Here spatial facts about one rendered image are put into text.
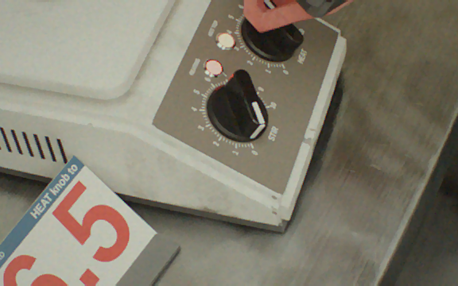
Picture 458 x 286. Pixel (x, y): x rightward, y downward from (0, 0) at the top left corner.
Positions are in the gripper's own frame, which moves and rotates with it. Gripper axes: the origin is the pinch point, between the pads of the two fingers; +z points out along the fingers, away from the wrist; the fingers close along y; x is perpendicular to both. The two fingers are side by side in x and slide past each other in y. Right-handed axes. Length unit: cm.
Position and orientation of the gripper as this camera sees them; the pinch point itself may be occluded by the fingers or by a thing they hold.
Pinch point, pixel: (266, 10)
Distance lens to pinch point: 56.0
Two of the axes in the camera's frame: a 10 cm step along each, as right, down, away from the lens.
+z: -3.9, 4.6, 8.0
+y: -6.6, 4.7, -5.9
